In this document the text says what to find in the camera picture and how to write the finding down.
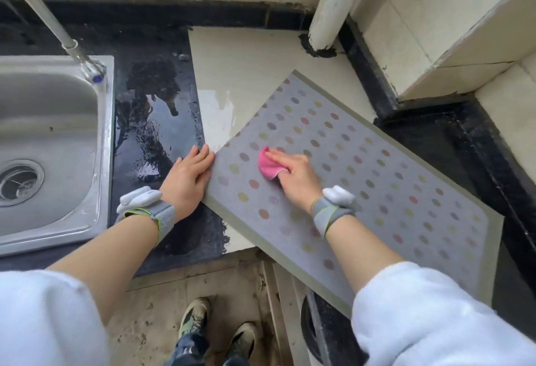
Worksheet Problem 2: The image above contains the person's right hand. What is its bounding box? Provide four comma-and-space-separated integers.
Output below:
265, 148, 325, 215

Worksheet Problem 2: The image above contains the person's left hand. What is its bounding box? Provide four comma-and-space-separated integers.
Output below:
159, 144, 216, 224

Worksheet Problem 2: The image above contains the pink cleaning cloth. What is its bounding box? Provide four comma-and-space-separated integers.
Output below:
257, 146, 290, 181

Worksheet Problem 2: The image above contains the grey mat with coloured dots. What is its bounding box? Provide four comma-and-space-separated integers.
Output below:
202, 70, 505, 319

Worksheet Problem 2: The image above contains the person's right forearm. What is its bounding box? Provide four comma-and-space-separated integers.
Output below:
324, 215, 405, 295

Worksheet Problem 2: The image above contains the person's left forearm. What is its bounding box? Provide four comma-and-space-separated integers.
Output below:
46, 210, 169, 325

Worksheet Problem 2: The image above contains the white wrist tracker grey band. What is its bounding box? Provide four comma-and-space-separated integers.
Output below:
115, 186, 176, 246
310, 185, 362, 239

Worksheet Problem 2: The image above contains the cream tile slab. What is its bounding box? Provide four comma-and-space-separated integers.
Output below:
187, 26, 377, 254

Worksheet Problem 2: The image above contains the stainless steel sink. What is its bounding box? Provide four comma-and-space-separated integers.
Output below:
0, 55, 115, 258

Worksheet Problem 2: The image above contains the dark green sneaker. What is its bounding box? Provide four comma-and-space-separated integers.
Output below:
226, 321, 257, 361
178, 297, 212, 342

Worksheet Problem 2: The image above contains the steel sink drain strainer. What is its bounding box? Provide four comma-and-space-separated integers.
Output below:
0, 159, 45, 207

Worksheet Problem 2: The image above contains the white drain pipe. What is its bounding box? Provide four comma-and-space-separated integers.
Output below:
308, 0, 378, 52

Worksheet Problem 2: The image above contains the steel faucet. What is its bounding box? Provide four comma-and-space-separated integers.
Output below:
0, 0, 106, 84

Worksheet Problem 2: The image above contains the white fleece sleeve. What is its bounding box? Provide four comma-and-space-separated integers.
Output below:
0, 269, 112, 366
351, 261, 536, 366

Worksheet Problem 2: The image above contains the white cabinet frame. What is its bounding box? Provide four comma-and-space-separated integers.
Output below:
260, 260, 370, 366

